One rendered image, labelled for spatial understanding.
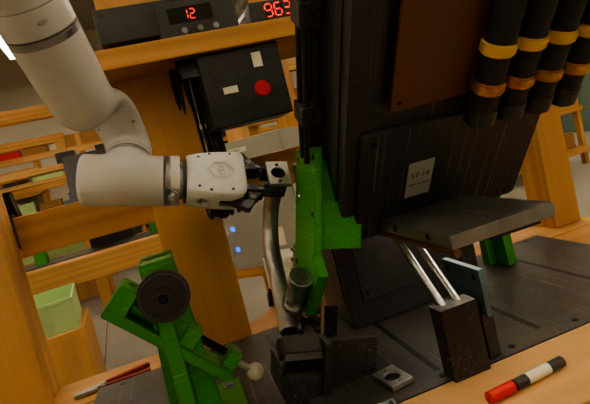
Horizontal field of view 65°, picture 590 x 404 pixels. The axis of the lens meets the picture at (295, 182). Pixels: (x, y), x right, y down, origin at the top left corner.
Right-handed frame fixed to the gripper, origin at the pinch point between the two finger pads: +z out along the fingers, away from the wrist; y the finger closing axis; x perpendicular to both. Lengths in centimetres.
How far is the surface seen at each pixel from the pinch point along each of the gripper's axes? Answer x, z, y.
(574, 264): 9, 64, -14
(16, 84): 577, -316, 794
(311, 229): -3.0, 3.8, -12.9
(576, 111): 253, 525, 372
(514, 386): -3.9, 25.7, -39.6
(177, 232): 25.8, -15.8, 8.5
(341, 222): -4.2, 8.5, -12.6
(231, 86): -3.1, -5.7, 23.3
